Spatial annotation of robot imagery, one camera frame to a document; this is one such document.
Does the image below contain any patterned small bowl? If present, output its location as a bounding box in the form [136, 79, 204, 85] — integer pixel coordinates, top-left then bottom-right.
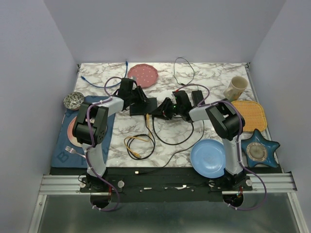
[63, 92, 85, 111]

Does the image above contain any black ethernet cable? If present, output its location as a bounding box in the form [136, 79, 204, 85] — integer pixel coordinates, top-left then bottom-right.
[126, 115, 196, 161]

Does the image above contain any pink dotted plate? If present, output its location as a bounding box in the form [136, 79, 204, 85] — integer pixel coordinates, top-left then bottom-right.
[127, 64, 158, 88]

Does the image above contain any blue star-shaped dish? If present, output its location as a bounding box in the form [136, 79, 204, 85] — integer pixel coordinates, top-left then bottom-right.
[241, 129, 280, 168]

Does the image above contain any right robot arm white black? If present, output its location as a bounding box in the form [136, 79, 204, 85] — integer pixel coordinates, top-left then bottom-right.
[152, 90, 246, 190]

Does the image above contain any black network switch box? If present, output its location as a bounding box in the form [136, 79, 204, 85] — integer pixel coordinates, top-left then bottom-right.
[129, 98, 157, 116]

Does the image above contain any metal fork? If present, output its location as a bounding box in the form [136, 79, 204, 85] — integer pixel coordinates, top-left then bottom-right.
[65, 146, 85, 158]

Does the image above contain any yellow ethernet cable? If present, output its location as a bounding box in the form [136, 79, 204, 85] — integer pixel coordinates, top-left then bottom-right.
[124, 114, 152, 160]

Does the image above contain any yellow woven mat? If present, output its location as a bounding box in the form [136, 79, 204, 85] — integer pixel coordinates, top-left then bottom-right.
[232, 100, 267, 133]

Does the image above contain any black power cable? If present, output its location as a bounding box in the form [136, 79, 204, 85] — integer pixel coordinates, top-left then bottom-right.
[135, 57, 206, 174]

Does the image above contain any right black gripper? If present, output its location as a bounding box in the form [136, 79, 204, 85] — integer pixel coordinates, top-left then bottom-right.
[151, 98, 182, 121]

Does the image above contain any aluminium mounting rail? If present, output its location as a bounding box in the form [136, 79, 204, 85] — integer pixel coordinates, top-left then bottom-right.
[39, 173, 297, 196]

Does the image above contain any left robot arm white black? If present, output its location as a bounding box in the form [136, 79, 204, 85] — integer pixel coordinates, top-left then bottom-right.
[72, 78, 147, 192]

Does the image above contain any cream ceramic mug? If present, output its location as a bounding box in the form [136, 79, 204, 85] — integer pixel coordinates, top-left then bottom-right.
[224, 76, 248, 101]

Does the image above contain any blue ethernet cable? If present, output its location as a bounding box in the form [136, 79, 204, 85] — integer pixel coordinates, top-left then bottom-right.
[81, 60, 129, 88]

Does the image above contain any blue plastic plate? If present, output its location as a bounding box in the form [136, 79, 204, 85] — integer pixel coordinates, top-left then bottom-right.
[190, 139, 225, 179]

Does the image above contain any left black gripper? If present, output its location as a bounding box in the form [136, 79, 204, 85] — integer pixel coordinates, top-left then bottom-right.
[128, 86, 151, 109]

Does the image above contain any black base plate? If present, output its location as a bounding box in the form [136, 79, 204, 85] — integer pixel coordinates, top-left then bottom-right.
[49, 167, 270, 204]

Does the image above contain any black power adapter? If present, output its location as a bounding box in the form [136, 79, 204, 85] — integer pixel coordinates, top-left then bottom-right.
[191, 90, 204, 106]

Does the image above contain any pink cream plate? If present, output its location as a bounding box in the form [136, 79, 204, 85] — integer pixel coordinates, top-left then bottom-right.
[67, 117, 81, 147]

